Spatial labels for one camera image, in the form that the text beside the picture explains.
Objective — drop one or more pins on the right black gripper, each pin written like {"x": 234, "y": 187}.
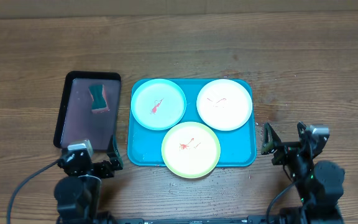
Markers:
{"x": 288, "y": 149}

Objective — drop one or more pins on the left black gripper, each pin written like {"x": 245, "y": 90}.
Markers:
{"x": 106, "y": 169}

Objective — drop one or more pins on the white plate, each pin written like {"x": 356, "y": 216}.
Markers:
{"x": 224, "y": 105}

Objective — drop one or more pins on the green and pink sponge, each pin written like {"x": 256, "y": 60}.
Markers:
{"x": 99, "y": 99}

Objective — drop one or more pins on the light blue plate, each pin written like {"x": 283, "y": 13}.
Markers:
{"x": 158, "y": 104}

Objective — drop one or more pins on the yellow-green plate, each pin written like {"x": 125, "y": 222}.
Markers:
{"x": 190, "y": 150}

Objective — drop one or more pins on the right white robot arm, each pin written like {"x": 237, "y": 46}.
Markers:
{"x": 319, "y": 185}

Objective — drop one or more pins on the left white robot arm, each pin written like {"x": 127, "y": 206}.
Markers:
{"x": 78, "y": 194}

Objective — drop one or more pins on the black tray with water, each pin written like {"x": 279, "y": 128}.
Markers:
{"x": 76, "y": 121}

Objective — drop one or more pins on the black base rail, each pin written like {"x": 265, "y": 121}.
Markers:
{"x": 251, "y": 219}

